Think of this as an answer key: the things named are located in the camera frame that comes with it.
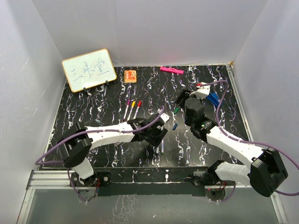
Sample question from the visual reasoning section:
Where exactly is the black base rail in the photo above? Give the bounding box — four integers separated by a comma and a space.
70, 167, 236, 199

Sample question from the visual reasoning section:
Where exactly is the white pen blue end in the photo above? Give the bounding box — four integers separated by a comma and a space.
161, 140, 164, 155

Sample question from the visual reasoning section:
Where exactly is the white pen purple end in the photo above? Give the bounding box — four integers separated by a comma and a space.
123, 104, 130, 120

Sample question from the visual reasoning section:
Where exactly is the small whiteboard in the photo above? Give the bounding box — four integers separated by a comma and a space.
61, 49, 117, 93

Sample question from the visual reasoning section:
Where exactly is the white pen yellow end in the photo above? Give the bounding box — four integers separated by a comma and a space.
127, 105, 134, 121

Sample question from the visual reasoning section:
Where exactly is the pink plastic piece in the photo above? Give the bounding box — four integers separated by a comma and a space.
160, 66, 184, 74

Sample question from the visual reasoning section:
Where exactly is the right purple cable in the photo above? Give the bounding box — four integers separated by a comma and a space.
200, 80, 299, 203

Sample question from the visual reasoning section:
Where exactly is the orange notepad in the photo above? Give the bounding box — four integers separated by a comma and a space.
124, 70, 137, 83

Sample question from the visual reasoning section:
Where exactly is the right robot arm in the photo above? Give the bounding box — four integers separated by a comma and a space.
175, 90, 288, 197

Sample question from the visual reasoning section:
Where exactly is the blue stapler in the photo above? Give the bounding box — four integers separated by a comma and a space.
206, 92, 221, 107

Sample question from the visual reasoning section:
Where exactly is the white pen red end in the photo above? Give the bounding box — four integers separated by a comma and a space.
133, 106, 140, 119

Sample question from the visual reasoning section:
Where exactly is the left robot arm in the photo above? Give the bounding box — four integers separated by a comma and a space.
58, 112, 170, 186

